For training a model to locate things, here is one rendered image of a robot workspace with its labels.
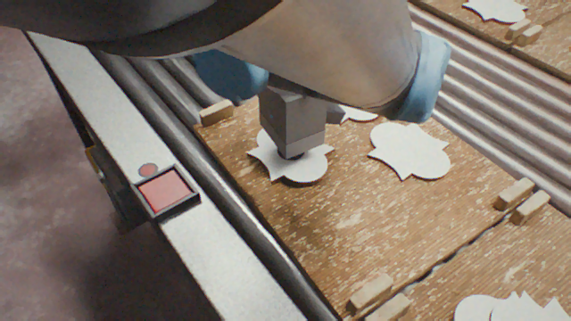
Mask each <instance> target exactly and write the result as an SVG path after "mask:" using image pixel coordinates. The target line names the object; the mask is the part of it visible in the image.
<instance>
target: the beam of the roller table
mask: <svg viewBox="0 0 571 321"><path fill-rule="evenodd" d="M21 32H23V33H24V36H25V37H26V38H27V39H28V41H29V44H30V45H32V47H33V48H34V50H35V51H36V53H37V56H39V58H40V59H41V61H42V62H43V64H44V65H45V67H46V69H47V70H49V72H50V74H51V76H52V77H53V79H54V81H56V82H57V85H58V86H59V88H60V89H61V90H62V92H63V93H64V94H65V96H66V97H67V99H68V100H69V102H70V104H71V106H72V108H74V109H75V111H76V112H77V114H78V115H79V117H80V119H81V120H83V122H84V123H85V125H86V127H87V130H88V131H89V133H90V134H91V136H93V137H94V139H95V141H96V142H97V144H98V145H99V147H100V148H101V151H103V153H104V154H105V156H106V157H107V159H108V160H109V162H110V163H111V165H113V167H114V168H115V170H116V171H117V174H118V175H119V177H120V179H121V180H123V182H124V183H125V186H126V187H127V188H128V190H129V191H130V193H131V194H132V197H134V199H135V200H136V202H137V204H138V205H139V207H140V209H141V211H143V213H144V214H145V215H146V216H147V218H148V220H149V222H150V223H151V225H152V226H153V228H154V230H156V232H157V234H158V235H159V237H160V238H161V239H162V241H163V243H164V245H165V246H166V248H168V249H169V251H170V253H171V255H172V257H173V258H174V260H175V261H176V262H177V263H178V266H179V267H180V268H181V270H182V271H183V273H184V274H185V276H186V279H187V280H188V282H189V283H190V284H191V285H192V286H193V287H194V290H195V291H196V293H197V294H198V296H199V297H200V299H201V301H202V303H204V305H205V306H206V308H207V309H208V311H209V312H210V314H211V316H212V317H213V319H214V320H216V321H309V320H308V319H306V317H305V316H304V315H303V314H302V312H301V311H300V310H299V308H298V307H297V306H296V305H294V302H293V301H292V300H291V299H290V297H289V296H288V295H287V294H286V291H285V290H283V289H282V287H281V286H280V285H279V284H278V282H277V281H276V279H275V278H274V276H273V275H271V274H270V273H269V271H268V270H267V269H266V267H265V266H264V265H263V264H262V262H261V261H260V260H259V259H257V256H256V255H255V254H254V253H253V251H252V250H251V249H250V247H249V245H248V244H246V243H245V241H244V240H243V239H242V238H241V236H240V235H239V233H238V232H237V231H236V230H235V229H234V228H233V227H232V226H231V225H230V224H229V221H228V220H227V219H226V218H225V216H224V215H223V214H221V213H220V211H219V209H218V208H217V206H216V205H215V204H214V203H213V201H212V200H210V199H209V197H208V195H207V194H206V193H205V192H204V190H203V189H202V188H201V187H200V185H198V184H197V183H196V181H195V180H194V179H193V178H192V176H191V175H190V173H189V172H188V170H186V169H185V168H184V166H183V165H182V164H181V163H180V160H179V159H178V158H177V157H175V155H174V154H173V153H172V152H171V150H170V148H169V147H168V146H167V145H166V144H165V143H164V142H163V141H162V140H161V139H160V137H159V135H158V134H157V133H156V132H155V130H154V129H152V128H151V125H150V124H149V123H148V122H147V120H146V119H145V118H144V117H142V115H141V113H140V112H139V111H138V109H137V108H136V107H135V105H134V104H132V102H131V101H130V100H129V99H128V98H127V97H126V95H125V94H124V93H122V91H121V89H120V88H119V87H118V85H117V84H116V83H115V82H114V79H112V78H111V77H110V76H109V74H108V73H107V72H106V71H105V68H103V67H102V66H101V64H100V63H99V62H98V61H97V59H96V58H95V57H94V56H93V55H92V54H91V53H90V52H89V51H88V48H87V47H86V46H83V45H77V44H72V43H70V42H65V40H61V39H59V38H53V37H47V36H44V35H39V34H36V32H30V31H26V30H21ZM146 163H154V164H156V165H157V166H158V168H159V170H161V169H165V168H167V167H168V166H170V165H172V164H174V163H177V164H178V166H179V167H180V168H181V169H182V171H183V172H184V173H185V175H186V177H188V178H189V179H190V181H191V182H192V183H193V184H194V187H195V188H196V189H197V191H198V192H200V194H201V197H202V199H201V200H200V201H197V202H195V203H194V204H192V205H190V206H188V207H185V208H184V209H183V210H181V211H180V212H178V213H176V214H174V215H172V216H170V217H168V218H165V219H164V220H163V221H162V222H160V223H158V224H157V225H154V224H153V222H152V220H151V219H150V217H149V216H148V214H147V213H146V211H145V209H143V207H142V205H141V204H140V202H139V201H138V199H137V198H136V196H135V194H134V193H132V190H131V188H130V186H131V184H134V183H135V182H137V181H139V180H141V179H144V178H145V177H140V176H139V175H138V172H137V171H138V169H139V167H140V166H142V165H144V164H146ZM159 170H158V171H159Z"/></svg>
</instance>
